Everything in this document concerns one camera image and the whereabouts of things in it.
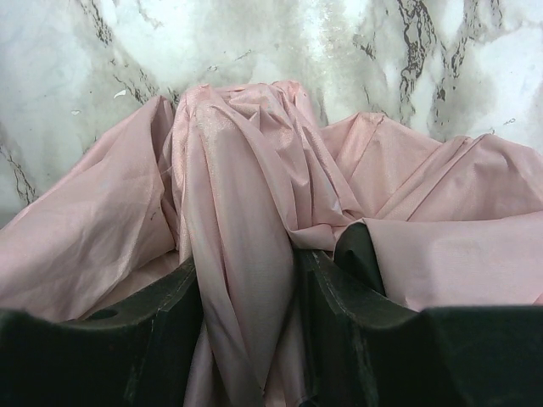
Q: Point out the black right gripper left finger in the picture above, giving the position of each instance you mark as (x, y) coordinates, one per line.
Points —
(136, 352)

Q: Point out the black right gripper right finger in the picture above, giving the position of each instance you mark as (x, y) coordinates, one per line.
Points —
(364, 350)

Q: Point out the pink folding umbrella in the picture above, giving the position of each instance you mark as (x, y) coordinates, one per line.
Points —
(235, 178)

